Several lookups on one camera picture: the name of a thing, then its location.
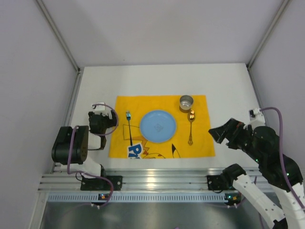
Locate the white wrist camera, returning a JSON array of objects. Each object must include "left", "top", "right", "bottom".
[
  {"left": 249, "top": 108, "right": 265, "bottom": 128},
  {"left": 91, "top": 102, "right": 112, "bottom": 119}
]

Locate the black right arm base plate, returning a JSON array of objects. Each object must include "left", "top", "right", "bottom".
[{"left": 206, "top": 175, "right": 235, "bottom": 193}]

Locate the bronze metal spoon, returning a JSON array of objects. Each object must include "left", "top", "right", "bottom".
[{"left": 188, "top": 110, "right": 195, "bottom": 146}]

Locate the blue metal fork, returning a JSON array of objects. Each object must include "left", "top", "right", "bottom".
[{"left": 126, "top": 111, "right": 133, "bottom": 146}]

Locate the light blue plastic plate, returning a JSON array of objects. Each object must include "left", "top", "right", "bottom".
[{"left": 139, "top": 110, "right": 177, "bottom": 143}]

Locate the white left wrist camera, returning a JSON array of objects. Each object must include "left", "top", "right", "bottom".
[{"left": 91, "top": 102, "right": 112, "bottom": 119}]

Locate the steel cup with brown base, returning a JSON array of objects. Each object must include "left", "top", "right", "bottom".
[{"left": 179, "top": 95, "right": 193, "bottom": 113}]

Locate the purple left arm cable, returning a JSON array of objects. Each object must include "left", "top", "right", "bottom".
[{"left": 66, "top": 104, "right": 120, "bottom": 208}]

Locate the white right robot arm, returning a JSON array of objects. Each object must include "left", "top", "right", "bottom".
[{"left": 208, "top": 118, "right": 305, "bottom": 229}]

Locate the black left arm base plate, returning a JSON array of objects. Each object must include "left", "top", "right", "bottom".
[{"left": 80, "top": 176, "right": 123, "bottom": 191}]

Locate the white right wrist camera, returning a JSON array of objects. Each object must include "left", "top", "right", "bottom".
[{"left": 249, "top": 108, "right": 265, "bottom": 128}]

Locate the aluminium table edge rail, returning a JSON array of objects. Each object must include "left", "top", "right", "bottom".
[{"left": 38, "top": 168, "right": 296, "bottom": 193}]

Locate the yellow printed cloth mat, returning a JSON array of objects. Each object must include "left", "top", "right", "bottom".
[{"left": 109, "top": 95, "right": 215, "bottom": 159}]

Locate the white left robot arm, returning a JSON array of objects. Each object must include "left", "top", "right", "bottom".
[{"left": 51, "top": 109, "right": 118, "bottom": 186}]

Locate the perforated metal cable tray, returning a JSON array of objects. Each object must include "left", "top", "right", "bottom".
[{"left": 47, "top": 192, "right": 241, "bottom": 203}]

